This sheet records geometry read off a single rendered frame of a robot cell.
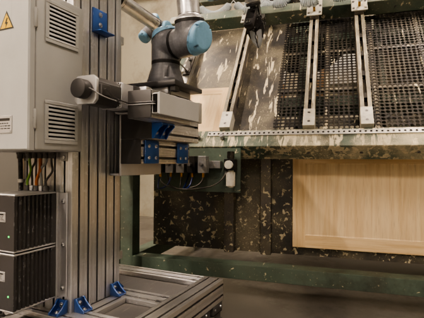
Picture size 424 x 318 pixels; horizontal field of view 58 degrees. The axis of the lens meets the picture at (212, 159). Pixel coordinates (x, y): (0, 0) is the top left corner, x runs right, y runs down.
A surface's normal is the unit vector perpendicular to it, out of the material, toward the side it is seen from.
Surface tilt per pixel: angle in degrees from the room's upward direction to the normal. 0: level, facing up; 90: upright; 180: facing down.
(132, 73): 90
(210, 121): 51
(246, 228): 90
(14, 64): 89
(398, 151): 141
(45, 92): 90
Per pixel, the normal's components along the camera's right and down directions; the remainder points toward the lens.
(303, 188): -0.30, -0.01
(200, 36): 0.78, 0.13
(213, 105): -0.23, -0.64
